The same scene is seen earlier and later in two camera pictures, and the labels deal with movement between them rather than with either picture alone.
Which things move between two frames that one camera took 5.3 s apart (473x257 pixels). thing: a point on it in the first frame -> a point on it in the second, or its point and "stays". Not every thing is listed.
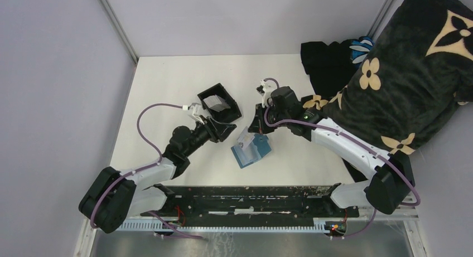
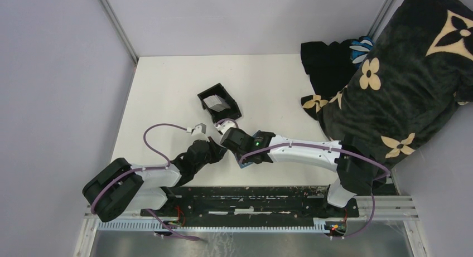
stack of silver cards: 216,103 stays
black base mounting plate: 276,205 stays
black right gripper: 257,124 -> 242,132
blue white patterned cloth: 360,48 stays
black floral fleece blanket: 418,69 stays
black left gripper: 222,130 -> 218,151
